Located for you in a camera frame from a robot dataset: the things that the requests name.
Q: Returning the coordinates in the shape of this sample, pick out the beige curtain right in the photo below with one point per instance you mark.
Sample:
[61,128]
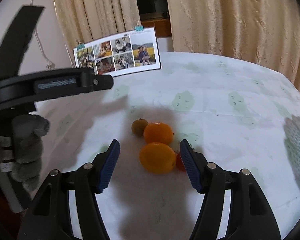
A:
[265,32]

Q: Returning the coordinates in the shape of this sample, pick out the teal binder clip right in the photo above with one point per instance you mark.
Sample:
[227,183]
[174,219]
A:
[139,26]

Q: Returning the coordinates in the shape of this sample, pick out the orange front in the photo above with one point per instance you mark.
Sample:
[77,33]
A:
[157,158]

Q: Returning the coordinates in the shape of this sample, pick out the orange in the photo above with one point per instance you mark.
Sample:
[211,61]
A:
[158,132]
[157,158]

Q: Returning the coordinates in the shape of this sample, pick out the grey gloved left hand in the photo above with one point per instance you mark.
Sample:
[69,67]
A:
[28,130]

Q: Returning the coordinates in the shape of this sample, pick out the small tan longan left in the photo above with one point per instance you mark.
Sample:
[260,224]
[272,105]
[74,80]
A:
[138,127]

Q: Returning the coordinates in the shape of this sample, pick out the white patterned bed sheet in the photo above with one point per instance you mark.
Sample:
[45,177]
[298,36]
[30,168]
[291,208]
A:
[234,112]

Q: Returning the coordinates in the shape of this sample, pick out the beige curtain left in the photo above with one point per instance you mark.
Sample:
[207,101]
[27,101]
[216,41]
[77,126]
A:
[82,21]

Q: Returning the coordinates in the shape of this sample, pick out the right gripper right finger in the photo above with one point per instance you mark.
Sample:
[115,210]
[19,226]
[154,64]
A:
[250,215]

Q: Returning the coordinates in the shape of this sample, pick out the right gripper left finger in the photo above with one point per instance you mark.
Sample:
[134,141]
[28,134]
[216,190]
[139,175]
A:
[48,216]

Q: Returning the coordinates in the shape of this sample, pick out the light blue lace basket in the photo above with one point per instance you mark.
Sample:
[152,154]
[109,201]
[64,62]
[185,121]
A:
[292,144]

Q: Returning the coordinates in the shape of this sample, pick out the beige curtain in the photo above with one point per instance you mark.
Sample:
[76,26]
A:
[82,21]
[265,32]

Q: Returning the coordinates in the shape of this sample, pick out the teal binder clip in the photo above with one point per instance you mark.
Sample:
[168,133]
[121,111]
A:
[139,26]
[80,46]

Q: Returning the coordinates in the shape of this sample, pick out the teal binder clip left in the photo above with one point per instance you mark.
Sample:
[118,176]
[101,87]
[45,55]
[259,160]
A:
[80,46]

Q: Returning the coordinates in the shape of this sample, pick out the red fruit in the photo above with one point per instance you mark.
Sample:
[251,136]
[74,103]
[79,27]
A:
[179,163]

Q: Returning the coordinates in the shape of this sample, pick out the photo collage card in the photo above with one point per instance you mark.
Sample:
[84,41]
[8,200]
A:
[120,54]

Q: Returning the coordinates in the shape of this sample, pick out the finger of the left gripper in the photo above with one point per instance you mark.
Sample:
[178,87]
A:
[102,82]

